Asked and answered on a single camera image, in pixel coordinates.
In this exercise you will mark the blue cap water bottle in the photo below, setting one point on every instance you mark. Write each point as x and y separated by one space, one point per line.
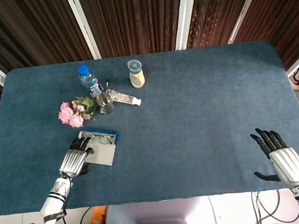
89 81

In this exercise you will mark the thin metal utensil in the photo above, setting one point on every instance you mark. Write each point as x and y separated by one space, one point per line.
107 84

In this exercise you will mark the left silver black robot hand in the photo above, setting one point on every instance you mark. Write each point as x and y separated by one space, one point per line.
73 164

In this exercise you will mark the yellow squeeze bottle clear cap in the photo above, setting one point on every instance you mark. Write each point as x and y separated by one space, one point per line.
137 78

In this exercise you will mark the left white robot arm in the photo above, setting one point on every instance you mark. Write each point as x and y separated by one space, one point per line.
53 201

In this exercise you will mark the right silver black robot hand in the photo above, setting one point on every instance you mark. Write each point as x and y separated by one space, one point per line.
287 163

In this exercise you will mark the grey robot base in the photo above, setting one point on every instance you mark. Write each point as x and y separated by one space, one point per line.
156 219

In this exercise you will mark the orange device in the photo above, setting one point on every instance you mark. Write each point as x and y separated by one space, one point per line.
99 215

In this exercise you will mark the pink artificial flower bouquet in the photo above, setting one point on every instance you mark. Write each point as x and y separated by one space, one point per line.
67 116

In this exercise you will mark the blue table cloth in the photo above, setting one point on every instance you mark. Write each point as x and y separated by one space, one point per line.
182 140

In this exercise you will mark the stainless steel cup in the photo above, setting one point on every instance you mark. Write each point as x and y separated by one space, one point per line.
105 102

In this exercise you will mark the white orange sneaker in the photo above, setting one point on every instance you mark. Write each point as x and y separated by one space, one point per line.
295 80

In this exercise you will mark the floral toothpaste tube white cap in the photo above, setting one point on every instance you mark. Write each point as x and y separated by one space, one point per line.
123 98

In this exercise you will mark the black-rimmed eyeglasses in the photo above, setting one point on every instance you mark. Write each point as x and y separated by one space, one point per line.
104 139

